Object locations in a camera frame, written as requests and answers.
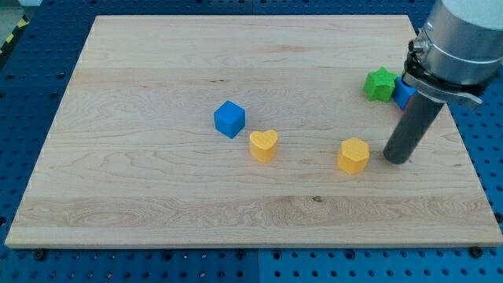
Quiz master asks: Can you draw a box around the yellow heart block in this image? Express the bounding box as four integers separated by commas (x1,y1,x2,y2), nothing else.
249,130,278,163

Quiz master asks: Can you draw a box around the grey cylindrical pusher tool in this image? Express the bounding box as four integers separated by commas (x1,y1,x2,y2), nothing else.
383,94,445,164

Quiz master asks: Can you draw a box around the wooden board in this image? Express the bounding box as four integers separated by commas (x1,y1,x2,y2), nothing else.
6,15,502,248

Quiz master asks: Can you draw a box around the green star block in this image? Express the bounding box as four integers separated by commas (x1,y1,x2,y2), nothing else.
363,67,398,102

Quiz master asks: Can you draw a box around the blue block behind tool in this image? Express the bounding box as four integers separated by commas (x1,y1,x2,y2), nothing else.
391,77,416,110

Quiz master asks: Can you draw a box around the blue cube block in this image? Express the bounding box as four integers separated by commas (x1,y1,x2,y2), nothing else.
214,101,246,138

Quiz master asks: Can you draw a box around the yellow hexagon block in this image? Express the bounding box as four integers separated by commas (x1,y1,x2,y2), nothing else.
336,138,370,175

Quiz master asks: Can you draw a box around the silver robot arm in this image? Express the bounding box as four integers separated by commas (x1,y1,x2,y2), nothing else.
384,0,502,164

